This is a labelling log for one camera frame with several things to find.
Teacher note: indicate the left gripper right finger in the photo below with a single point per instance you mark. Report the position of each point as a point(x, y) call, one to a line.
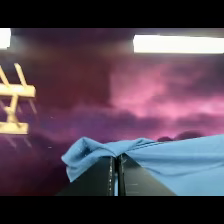
point(136, 183)

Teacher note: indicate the blue shirt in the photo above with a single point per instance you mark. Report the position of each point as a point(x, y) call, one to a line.
point(186, 163)

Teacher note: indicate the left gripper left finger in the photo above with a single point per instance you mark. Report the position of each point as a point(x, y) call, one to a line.
point(96, 180)

